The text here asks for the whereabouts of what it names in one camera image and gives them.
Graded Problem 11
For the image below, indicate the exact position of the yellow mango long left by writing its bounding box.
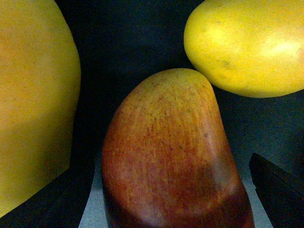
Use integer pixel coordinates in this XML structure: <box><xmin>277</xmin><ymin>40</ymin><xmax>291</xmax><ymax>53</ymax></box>
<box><xmin>0</xmin><ymin>0</ymin><xmax>81</xmax><ymax>216</ymax></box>

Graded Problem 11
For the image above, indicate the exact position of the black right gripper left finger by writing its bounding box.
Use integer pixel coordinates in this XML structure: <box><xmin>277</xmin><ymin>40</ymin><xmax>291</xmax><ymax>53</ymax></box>
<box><xmin>0</xmin><ymin>159</ymin><xmax>95</xmax><ymax>228</ymax></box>

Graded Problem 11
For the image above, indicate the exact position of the yellow mango upper right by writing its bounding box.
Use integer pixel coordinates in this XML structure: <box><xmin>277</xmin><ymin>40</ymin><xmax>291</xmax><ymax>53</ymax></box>
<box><xmin>184</xmin><ymin>0</ymin><xmax>304</xmax><ymax>98</ymax></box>

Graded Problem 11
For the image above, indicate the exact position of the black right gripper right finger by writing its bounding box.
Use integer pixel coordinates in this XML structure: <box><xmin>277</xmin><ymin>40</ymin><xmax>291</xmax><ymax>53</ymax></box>
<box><xmin>249</xmin><ymin>153</ymin><xmax>304</xmax><ymax>228</ymax></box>

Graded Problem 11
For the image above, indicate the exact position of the red mango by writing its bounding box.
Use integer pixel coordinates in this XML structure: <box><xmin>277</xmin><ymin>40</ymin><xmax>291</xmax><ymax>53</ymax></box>
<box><xmin>102</xmin><ymin>68</ymin><xmax>255</xmax><ymax>228</ymax></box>

